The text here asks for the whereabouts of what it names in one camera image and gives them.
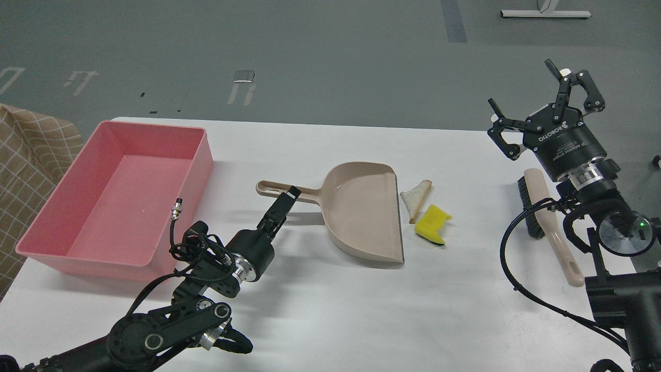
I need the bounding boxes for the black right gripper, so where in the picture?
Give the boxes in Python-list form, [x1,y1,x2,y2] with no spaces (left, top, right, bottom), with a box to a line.
[487,59,609,182]

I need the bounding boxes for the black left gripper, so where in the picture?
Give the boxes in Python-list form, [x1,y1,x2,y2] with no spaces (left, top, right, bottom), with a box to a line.
[225,186,302,282]

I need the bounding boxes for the beige hand brush black bristles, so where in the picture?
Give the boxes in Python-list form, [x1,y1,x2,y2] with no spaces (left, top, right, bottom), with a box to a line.
[517,168,585,288]

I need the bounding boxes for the beige plastic dustpan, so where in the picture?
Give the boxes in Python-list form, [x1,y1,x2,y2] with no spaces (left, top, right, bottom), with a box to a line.
[256,162,405,270]

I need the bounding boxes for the white bread slice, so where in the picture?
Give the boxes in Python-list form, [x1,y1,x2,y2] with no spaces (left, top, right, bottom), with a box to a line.
[399,179,433,224]

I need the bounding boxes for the yellow green sponge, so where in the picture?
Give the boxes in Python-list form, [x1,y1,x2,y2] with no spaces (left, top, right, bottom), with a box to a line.
[414,204,453,245]

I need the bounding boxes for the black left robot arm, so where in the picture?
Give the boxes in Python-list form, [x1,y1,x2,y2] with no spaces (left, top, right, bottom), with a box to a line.
[2,185,302,371]

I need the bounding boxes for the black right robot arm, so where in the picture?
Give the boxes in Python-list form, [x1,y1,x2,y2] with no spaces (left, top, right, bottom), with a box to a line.
[487,59,660,371]

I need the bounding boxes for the pink plastic bin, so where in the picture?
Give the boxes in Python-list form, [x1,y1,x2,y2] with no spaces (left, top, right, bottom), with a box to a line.
[15,121,213,281]

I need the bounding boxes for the white table leg base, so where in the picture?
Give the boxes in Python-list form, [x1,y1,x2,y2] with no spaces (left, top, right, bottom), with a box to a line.
[500,1,592,20]

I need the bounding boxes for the grey floor socket plate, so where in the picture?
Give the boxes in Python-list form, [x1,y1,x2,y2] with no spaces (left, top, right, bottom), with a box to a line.
[233,70,256,83]

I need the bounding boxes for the beige checkered cloth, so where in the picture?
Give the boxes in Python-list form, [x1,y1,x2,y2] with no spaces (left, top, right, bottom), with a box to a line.
[1,104,84,297]

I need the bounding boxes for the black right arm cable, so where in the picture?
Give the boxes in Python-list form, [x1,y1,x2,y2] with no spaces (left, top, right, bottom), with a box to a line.
[499,199,628,357]

